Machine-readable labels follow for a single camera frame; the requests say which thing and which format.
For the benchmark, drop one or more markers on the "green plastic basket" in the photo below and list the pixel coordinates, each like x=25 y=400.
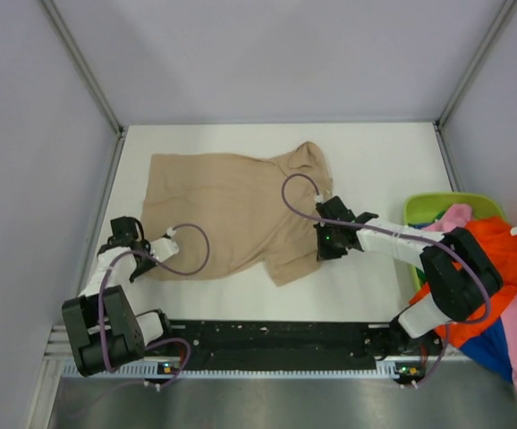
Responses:
x=420 y=209

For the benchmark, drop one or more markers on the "left aluminium frame post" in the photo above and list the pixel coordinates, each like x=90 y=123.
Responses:
x=81 y=65

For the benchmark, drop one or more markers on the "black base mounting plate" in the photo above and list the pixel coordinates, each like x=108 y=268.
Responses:
x=291 y=346

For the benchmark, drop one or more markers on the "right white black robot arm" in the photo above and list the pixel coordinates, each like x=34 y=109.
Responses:
x=460 y=276

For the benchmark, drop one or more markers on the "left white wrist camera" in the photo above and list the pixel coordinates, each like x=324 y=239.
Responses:
x=164 y=247

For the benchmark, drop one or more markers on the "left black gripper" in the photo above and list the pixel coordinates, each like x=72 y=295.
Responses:
x=134 y=273

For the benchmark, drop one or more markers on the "beige t shirt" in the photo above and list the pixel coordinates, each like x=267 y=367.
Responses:
x=234 y=212

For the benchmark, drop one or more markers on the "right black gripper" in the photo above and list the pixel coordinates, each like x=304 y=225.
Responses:
x=323 y=252

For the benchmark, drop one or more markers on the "orange t shirt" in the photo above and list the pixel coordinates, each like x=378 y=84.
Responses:
x=495 y=237

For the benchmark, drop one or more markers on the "blue t shirt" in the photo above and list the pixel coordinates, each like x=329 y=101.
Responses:
x=490 y=350

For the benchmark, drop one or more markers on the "grey slotted cable duct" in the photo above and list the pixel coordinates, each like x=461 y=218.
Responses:
x=164 y=370

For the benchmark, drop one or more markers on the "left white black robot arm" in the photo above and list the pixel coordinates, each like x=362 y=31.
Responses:
x=103 y=331

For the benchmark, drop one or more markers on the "aluminium frame post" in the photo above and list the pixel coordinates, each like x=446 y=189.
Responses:
x=497 y=26
x=81 y=65

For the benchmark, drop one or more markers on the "right aluminium frame post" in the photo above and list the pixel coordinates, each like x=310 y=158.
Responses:
x=497 y=26

